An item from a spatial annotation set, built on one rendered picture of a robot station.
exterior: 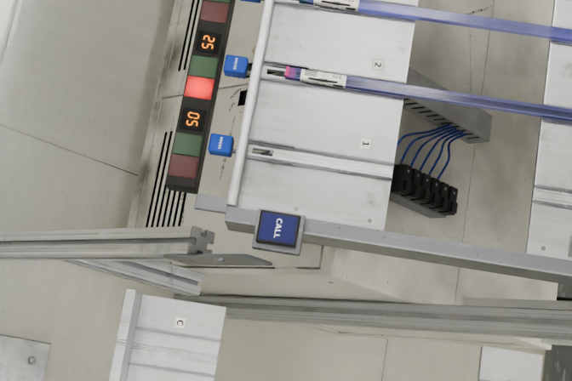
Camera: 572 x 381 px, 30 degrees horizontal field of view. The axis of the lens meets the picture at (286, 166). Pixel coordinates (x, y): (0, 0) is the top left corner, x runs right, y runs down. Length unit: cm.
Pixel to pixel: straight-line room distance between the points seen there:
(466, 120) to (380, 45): 46
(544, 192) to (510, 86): 69
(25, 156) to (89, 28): 30
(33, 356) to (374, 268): 68
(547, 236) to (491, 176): 61
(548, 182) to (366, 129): 24
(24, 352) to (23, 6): 64
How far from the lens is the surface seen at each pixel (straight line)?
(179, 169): 138
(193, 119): 140
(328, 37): 142
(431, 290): 182
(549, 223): 137
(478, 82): 196
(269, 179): 136
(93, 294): 209
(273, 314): 198
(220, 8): 145
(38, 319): 203
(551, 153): 140
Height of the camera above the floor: 172
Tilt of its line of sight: 45 degrees down
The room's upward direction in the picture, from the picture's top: 85 degrees clockwise
